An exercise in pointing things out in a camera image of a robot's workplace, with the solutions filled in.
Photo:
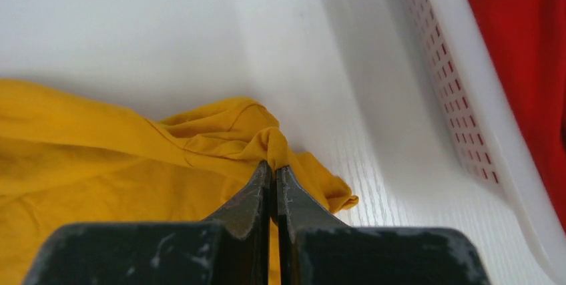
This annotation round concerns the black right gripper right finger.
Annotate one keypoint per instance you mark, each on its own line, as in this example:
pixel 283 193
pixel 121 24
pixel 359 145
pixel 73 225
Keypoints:
pixel 318 248

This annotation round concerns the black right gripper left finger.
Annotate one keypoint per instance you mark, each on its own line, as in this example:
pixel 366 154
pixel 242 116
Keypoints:
pixel 230 246

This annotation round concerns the yellow t shirt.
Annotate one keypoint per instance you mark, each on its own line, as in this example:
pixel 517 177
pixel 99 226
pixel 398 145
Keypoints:
pixel 66 159

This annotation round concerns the white plastic basket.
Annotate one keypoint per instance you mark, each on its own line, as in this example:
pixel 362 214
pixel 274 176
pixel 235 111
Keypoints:
pixel 482 127

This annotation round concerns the red t shirt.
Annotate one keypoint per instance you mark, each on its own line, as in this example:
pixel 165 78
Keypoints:
pixel 526 42

